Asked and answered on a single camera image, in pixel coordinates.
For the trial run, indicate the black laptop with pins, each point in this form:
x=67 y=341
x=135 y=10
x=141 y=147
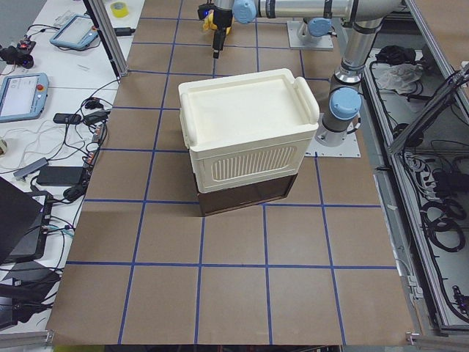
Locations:
x=24 y=220

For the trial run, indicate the black power brick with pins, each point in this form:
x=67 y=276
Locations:
x=60 y=175

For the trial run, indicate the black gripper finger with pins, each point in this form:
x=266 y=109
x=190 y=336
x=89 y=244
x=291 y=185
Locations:
x=218 y=42

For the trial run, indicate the blue teach pendant far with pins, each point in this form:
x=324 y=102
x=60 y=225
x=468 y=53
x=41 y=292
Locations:
x=77 y=34

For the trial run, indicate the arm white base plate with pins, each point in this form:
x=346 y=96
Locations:
x=348 y=148
x=322 y=44

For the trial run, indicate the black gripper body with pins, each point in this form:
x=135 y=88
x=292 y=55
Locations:
x=220 y=21

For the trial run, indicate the black power adapter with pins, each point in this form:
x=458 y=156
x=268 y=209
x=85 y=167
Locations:
x=124 y=31

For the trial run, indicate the aluminium frame rail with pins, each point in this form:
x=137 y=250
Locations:
x=416 y=83

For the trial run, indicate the cream plastic storage box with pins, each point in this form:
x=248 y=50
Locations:
x=249 y=128

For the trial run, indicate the yellow tape roll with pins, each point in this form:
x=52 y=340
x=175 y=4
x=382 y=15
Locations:
x=119 y=9

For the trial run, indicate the aluminium frame post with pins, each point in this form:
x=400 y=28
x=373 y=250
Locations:
x=99 y=16

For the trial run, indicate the dark brown wooden drawer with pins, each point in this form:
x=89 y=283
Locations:
x=228 y=199

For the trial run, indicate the yellow plush dinosaur toy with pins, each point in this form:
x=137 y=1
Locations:
x=208 y=23

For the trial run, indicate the blue teach pendant near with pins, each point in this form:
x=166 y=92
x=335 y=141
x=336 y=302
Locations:
x=23 y=97

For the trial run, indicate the blue teach pendant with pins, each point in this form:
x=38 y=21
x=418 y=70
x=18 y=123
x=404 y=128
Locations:
x=77 y=34
x=23 y=97

